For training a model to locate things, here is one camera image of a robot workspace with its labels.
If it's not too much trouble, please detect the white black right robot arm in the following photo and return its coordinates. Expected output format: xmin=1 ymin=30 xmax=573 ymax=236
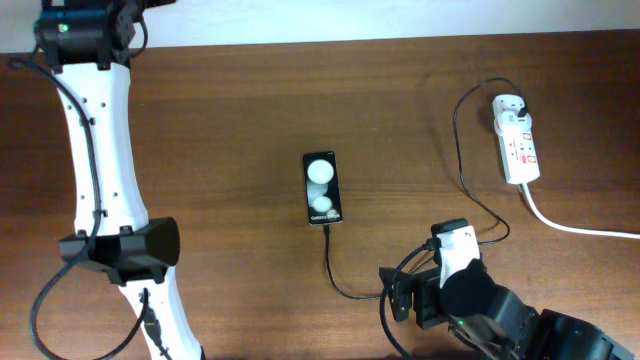
xmin=379 ymin=259 xmax=636 ymax=360

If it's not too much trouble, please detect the black smartphone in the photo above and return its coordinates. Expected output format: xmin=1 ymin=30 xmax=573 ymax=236
xmin=302 ymin=151 xmax=344 ymax=226

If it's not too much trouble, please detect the white power strip cord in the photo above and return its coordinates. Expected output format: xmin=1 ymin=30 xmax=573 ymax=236
xmin=518 ymin=182 xmax=640 ymax=241

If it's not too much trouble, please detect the white power strip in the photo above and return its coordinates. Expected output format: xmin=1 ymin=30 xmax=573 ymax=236
xmin=496 ymin=129 xmax=540 ymax=185

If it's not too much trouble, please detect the black usb charging cable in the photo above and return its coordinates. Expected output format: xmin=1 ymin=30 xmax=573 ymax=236
xmin=322 ymin=77 xmax=530 ymax=302

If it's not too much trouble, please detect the white usb wall charger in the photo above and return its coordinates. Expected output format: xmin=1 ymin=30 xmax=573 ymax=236
xmin=492 ymin=94 xmax=532 ymax=136

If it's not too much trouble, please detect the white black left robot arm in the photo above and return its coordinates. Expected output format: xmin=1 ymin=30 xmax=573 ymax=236
xmin=34 ymin=0 xmax=205 ymax=359

